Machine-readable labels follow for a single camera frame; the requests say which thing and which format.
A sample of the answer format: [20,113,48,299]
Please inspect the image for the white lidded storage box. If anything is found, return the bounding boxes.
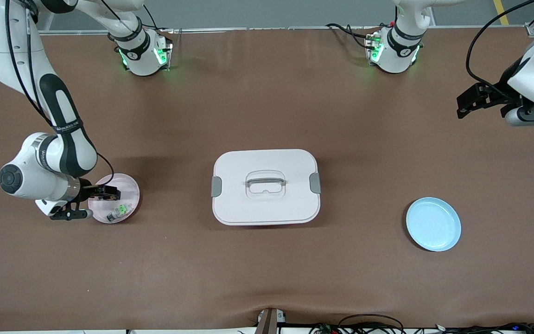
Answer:
[211,149,322,226]

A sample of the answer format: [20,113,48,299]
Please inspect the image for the pink round plate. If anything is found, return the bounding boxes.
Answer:
[88,173,140,225]

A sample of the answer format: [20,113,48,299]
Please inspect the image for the light blue round plate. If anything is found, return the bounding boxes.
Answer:
[406,197,462,252]

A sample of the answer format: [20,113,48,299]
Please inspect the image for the brown table cover sheet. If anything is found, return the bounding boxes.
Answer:
[0,28,534,331]

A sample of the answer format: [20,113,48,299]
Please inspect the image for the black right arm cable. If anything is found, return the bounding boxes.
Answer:
[6,0,114,186]

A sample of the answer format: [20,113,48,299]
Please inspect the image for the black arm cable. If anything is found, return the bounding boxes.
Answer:
[6,0,114,186]
[465,0,534,100]

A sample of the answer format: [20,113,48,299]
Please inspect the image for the green and clear switch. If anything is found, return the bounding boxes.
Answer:
[107,203,134,222]

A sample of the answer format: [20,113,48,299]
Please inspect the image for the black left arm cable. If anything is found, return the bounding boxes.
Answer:
[465,0,534,100]

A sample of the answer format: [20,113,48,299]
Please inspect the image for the left arm base cable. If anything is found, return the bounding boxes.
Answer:
[326,22,379,49]

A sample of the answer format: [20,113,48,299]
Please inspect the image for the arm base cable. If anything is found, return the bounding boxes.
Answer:
[142,4,175,33]
[326,22,379,49]

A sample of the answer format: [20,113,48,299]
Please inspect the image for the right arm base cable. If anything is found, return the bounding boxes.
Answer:
[142,4,175,33]

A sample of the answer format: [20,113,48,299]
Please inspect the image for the camera stand post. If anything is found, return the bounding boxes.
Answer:
[255,308,287,334]

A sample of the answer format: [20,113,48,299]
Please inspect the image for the grey table edge rail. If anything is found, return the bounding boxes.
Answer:
[40,26,527,36]

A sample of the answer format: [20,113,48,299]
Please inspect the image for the black cable bundle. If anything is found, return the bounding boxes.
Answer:
[309,314,407,334]
[434,322,534,334]

